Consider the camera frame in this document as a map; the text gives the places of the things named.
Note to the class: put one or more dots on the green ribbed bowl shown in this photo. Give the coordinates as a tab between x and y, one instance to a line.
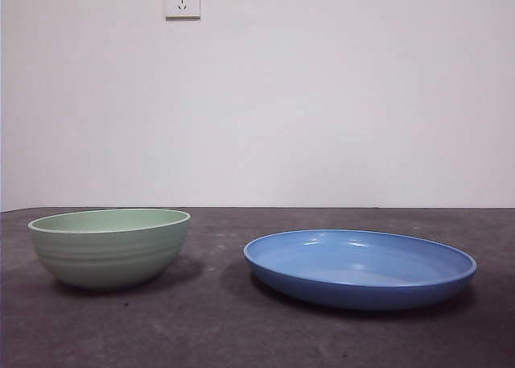
108	259

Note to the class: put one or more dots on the blue round plate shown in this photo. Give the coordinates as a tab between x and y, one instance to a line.
362	291

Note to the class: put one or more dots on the white wall socket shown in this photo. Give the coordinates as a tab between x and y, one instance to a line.
183	1

